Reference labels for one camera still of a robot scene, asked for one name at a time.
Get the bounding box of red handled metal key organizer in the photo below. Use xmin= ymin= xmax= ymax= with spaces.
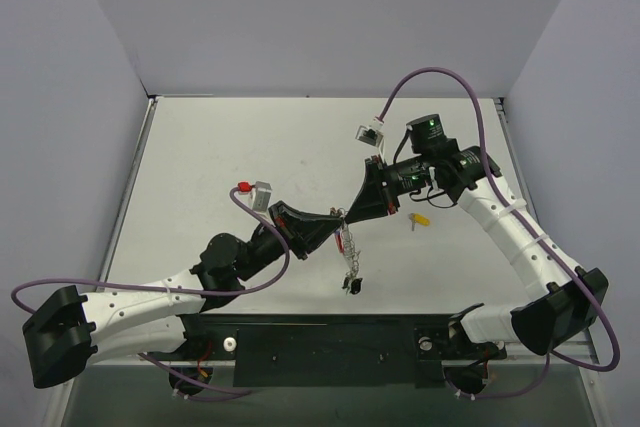
xmin=330 ymin=207 xmax=361 ymax=279

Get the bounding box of yellow tag key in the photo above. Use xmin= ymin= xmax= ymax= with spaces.
xmin=408 ymin=213 xmax=431 ymax=232

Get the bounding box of black key tag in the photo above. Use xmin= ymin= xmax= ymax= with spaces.
xmin=342 ymin=277 xmax=362 ymax=295

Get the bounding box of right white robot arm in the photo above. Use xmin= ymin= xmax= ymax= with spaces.
xmin=345 ymin=114 xmax=609 ymax=356

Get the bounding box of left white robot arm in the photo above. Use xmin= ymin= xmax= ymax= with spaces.
xmin=22 ymin=201 xmax=344 ymax=389

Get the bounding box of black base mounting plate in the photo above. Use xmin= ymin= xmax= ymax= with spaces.
xmin=144 ymin=314 xmax=506 ymax=391

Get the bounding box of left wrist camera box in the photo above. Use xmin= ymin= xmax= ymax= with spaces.
xmin=237 ymin=181 xmax=272 ymax=214

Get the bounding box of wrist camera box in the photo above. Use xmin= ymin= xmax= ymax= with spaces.
xmin=355 ymin=118 xmax=384 ymax=147
xmin=237 ymin=181 xmax=272 ymax=214

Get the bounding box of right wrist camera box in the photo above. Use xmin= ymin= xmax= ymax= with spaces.
xmin=355 ymin=118 xmax=384 ymax=147

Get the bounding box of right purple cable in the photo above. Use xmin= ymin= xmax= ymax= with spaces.
xmin=379 ymin=66 xmax=621 ymax=402

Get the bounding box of purple cable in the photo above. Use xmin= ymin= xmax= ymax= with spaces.
xmin=379 ymin=66 xmax=621 ymax=402
xmin=10 ymin=186 xmax=291 ymax=402

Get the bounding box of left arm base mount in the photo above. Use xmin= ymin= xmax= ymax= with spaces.
xmin=138 ymin=341 xmax=243 ymax=402

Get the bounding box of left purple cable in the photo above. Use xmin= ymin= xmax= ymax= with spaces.
xmin=10 ymin=186 xmax=291 ymax=402

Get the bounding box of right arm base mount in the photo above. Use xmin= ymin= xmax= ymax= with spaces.
xmin=414 ymin=316 xmax=506 ymax=396

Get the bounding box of aluminium rail frame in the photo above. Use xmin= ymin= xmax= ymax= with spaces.
xmin=59 ymin=96 xmax=600 ymax=368

